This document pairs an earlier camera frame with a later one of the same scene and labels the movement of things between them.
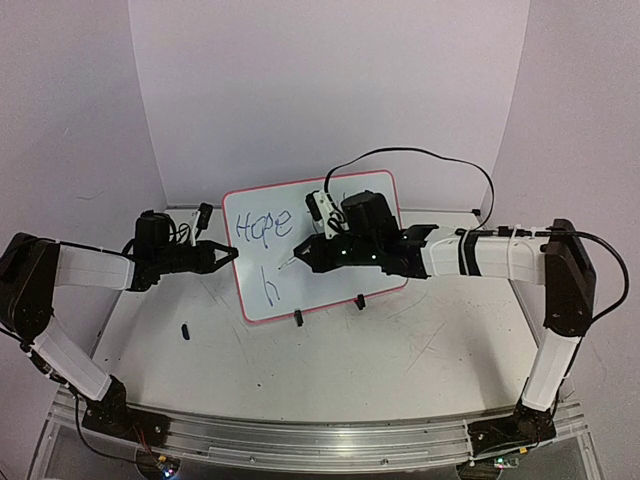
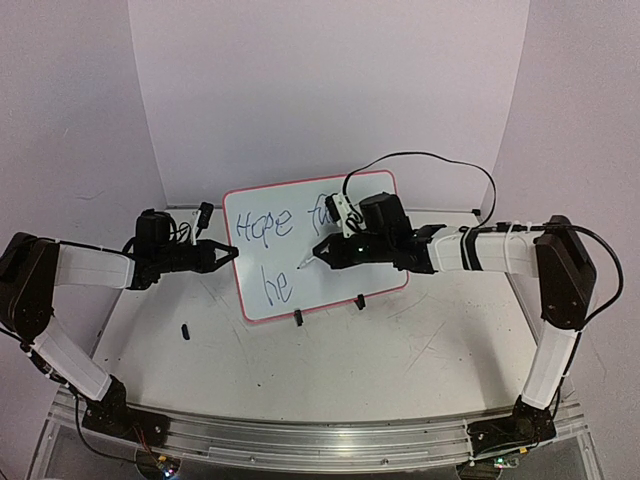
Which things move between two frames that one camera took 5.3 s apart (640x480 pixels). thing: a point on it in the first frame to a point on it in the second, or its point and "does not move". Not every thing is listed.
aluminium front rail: (323, 442) does not move
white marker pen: (287, 263) to (305, 262)
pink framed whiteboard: (265, 225) does not move
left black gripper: (207, 257) does not move
